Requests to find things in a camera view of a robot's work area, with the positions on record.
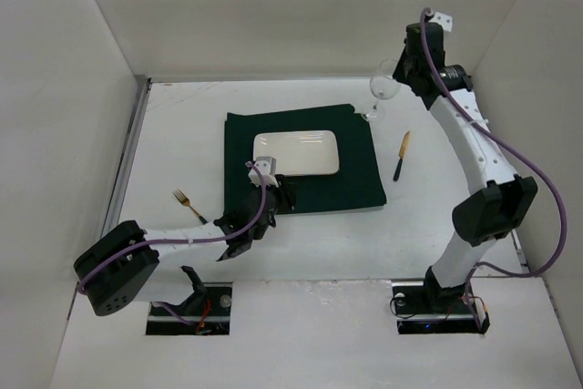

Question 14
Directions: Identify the white rectangular plate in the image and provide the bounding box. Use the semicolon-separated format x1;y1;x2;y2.
253;130;340;177

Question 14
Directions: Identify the dark green cloth napkin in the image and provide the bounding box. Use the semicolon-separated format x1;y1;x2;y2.
224;104;386;214

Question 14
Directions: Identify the gold fork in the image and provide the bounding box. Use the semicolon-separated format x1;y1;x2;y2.
172;189;208;224

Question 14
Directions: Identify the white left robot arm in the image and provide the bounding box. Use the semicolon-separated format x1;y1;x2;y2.
73;175;297;324

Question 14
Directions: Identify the left aluminium table rail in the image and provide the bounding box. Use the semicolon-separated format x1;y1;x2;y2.
98;75;151;238

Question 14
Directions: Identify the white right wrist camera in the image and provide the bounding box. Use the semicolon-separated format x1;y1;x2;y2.
429;11;454;33

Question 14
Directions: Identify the clear wine glass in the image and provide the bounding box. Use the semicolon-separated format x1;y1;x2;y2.
361;59;401;123

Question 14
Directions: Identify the right aluminium table rail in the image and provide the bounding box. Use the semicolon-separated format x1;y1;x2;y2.
511;230;530;273

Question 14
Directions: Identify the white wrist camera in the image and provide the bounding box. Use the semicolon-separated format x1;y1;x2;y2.
429;11;454;33
248;157;279;187

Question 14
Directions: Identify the aluminium table rail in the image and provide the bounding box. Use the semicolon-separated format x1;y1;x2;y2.
98;75;151;238
511;230;530;273

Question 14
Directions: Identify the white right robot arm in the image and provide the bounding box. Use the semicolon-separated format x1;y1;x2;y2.
394;22;537;312

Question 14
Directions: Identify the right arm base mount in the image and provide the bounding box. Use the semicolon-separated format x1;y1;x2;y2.
389;281;490;335

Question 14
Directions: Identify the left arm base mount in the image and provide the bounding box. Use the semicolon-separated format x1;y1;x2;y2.
145;266;233;336

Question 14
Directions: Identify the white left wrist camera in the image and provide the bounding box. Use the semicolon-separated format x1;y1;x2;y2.
248;157;279;187

